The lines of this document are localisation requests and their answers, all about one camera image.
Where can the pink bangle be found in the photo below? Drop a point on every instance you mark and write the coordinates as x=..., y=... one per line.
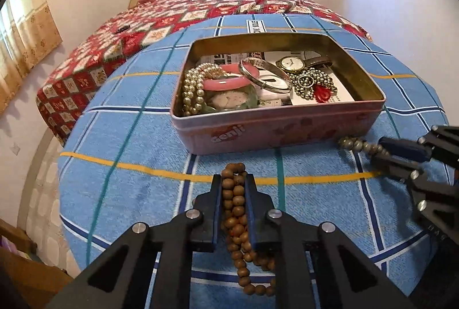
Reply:
x=222, y=83

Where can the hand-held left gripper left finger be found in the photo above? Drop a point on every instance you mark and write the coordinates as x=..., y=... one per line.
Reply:
x=215, y=212

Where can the silver bangle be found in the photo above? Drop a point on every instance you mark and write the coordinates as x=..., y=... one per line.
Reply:
x=277, y=89

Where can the red knot charm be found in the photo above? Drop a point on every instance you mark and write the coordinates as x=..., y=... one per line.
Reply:
x=322, y=93

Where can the wide beige floral curtain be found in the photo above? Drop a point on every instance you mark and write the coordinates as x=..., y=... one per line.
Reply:
x=28, y=43

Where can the red patterned bedspread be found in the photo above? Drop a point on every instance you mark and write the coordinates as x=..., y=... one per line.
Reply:
x=143, y=25

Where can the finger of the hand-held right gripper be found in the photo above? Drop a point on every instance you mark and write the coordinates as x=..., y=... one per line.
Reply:
x=401, y=147
x=391, y=167

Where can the white wall socket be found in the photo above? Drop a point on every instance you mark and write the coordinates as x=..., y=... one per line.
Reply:
x=14, y=148

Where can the brown wooden furniture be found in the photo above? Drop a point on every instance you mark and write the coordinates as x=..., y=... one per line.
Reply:
x=28, y=269

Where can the blue plaid table cloth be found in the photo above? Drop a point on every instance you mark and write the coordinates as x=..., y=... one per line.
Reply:
x=125, y=137

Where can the pink tin box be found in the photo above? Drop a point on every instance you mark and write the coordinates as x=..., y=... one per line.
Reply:
x=251, y=129

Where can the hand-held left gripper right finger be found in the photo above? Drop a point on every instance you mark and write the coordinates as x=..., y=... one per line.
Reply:
x=251, y=215

